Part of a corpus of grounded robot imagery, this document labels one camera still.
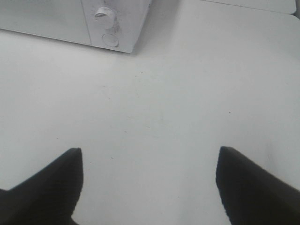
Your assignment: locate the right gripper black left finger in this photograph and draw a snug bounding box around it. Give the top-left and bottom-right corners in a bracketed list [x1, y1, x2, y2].
[0, 148, 83, 225]

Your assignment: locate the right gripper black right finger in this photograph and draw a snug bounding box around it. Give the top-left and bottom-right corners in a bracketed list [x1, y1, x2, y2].
[216, 146, 300, 225]

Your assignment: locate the round door release button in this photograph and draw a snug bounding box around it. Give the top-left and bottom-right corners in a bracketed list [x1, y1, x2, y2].
[102, 34, 119, 47]

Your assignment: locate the white microwave door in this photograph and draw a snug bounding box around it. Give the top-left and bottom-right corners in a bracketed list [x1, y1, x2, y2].
[0, 0, 91, 45]

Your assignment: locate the white microwave knob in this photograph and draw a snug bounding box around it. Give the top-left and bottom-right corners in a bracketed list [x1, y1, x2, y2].
[95, 7, 116, 30]

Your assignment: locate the white microwave oven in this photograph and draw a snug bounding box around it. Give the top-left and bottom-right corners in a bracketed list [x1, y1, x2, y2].
[0, 0, 150, 53]

